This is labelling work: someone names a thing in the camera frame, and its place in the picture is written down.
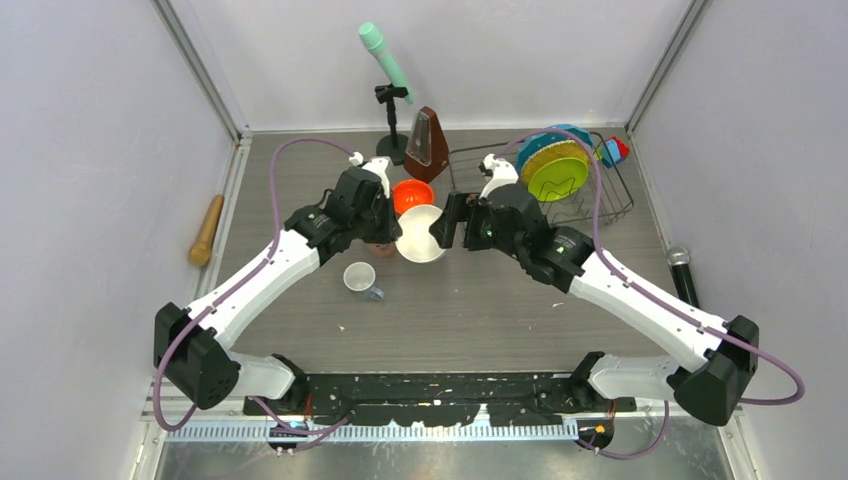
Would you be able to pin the lime green plate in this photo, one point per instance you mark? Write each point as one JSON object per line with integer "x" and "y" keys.
{"x": 557, "y": 179}

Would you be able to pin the brown wooden metronome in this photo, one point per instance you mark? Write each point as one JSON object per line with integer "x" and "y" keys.
{"x": 427, "y": 151}

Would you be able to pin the black handheld microphone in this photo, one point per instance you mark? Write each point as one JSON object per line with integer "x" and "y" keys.
{"x": 678, "y": 259}

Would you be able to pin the wooden rolling pin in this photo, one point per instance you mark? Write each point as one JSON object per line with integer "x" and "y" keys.
{"x": 201, "y": 250}

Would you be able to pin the small blue-handled cup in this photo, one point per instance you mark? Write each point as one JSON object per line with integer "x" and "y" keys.
{"x": 360, "y": 279}

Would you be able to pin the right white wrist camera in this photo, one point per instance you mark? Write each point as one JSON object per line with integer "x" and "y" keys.
{"x": 499, "y": 172}

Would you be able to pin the woven bamboo round tray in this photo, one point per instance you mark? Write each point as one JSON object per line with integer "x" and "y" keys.
{"x": 566, "y": 153}

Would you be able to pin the orange bowl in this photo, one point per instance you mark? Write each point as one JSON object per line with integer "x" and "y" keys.
{"x": 410, "y": 193}

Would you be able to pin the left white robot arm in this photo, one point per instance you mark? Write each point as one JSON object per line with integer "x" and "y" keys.
{"x": 193, "y": 344}

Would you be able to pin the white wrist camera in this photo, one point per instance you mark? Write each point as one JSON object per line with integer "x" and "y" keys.
{"x": 499, "y": 172}
{"x": 377, "y": 165}

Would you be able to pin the black wire dish rack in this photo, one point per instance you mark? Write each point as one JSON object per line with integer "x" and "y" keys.
{"x": 605, "y": 193}

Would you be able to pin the pink patterned mug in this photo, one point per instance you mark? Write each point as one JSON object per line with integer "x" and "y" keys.
{"x": 386, "y": 250}

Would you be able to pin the black microphone stand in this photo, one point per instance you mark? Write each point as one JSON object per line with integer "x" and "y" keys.
{"x": 392, "y": 145}

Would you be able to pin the colourful toy blocks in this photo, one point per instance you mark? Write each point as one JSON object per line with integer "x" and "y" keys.
{"x": 612, "y": 152}

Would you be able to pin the mint green microphone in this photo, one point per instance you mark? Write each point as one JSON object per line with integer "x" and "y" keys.
{"x": 374, "y": 42}

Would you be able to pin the white ceramic bowl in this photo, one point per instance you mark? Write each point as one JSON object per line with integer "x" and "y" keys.
{"x": 416, "y": 243}

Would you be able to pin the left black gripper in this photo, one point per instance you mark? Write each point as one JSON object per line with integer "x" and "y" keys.
{"x": 391, "y": 230}

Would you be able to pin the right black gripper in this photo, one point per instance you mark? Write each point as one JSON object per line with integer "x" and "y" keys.
{"x": 459, "y": 207}

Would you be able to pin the blue polka dot plate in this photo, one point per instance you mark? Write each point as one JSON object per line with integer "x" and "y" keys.
{"x": 538, "y": 142}

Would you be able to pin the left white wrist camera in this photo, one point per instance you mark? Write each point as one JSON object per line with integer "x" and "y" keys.
{"x": 377, "y": 165}

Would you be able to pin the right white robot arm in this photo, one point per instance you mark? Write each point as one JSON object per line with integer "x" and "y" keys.
{"x": 707, "y": 364}

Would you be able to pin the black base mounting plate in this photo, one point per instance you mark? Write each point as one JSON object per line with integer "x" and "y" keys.
{"x": 443, "y": 399}

